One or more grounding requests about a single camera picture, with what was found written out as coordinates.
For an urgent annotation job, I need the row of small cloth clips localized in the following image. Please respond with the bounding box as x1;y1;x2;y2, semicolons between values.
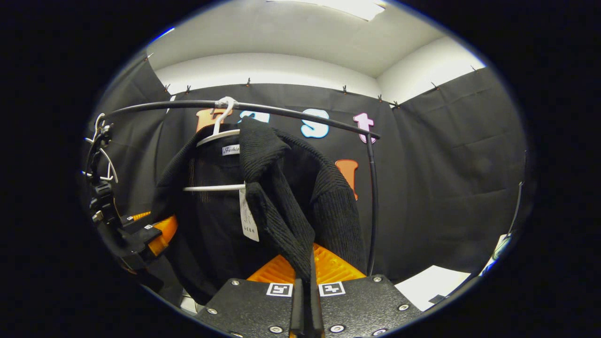
146;53;478;108

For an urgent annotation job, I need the black backdrop cloth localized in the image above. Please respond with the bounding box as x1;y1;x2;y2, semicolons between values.
89;54;529;301

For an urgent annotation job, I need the black knit jacket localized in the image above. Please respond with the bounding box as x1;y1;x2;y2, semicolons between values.
150;116;369;306

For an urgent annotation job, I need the white paper sheet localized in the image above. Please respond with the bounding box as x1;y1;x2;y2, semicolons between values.
394;265;471;312

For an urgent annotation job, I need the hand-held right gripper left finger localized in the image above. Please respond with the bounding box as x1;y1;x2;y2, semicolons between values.
194;253;308;338

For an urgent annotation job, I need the white plastic hanger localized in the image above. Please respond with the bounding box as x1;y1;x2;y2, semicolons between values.
85;113;119;184
182;96;247;193

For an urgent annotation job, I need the white paper hang tag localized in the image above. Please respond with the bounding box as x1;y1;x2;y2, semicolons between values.
239;189;260;242

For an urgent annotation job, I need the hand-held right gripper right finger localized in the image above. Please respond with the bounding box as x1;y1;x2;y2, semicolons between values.
308;243;424;338

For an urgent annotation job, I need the black clothes rack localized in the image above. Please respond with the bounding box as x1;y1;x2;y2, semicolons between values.
100;100;382;277

